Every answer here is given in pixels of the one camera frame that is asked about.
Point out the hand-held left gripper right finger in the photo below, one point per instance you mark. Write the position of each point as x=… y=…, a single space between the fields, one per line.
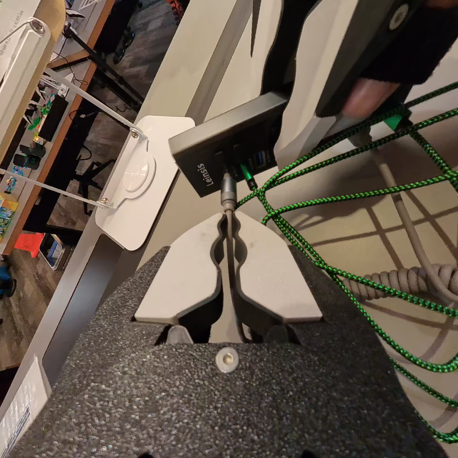
x=275 y=279

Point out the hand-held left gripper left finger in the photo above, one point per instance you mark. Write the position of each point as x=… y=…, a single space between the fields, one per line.
x=182 y=279

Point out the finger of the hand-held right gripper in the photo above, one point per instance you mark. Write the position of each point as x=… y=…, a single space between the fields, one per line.
x=282 y=64
x=307 y=71

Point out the black box-shaped USB hub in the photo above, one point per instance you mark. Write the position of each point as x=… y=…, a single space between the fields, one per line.
x=214 y=128

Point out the grey desk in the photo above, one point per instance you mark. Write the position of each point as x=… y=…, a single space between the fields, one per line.
x=357 y=232

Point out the person's right hand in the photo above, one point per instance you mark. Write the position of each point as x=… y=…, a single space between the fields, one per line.
x=368 y=96

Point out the grey storage bin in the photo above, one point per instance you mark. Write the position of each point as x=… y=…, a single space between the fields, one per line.
x=57 y=254

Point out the red plastic stool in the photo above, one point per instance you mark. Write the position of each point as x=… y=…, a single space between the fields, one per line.
x=28 y=243

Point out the colourful toy box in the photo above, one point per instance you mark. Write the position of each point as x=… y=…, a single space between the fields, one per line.
x=8 y=218

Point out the black green device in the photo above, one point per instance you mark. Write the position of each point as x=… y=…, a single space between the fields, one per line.
x=30 y=157

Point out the printed paper sheet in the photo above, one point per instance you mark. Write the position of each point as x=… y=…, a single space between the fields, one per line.
x=21 y=404

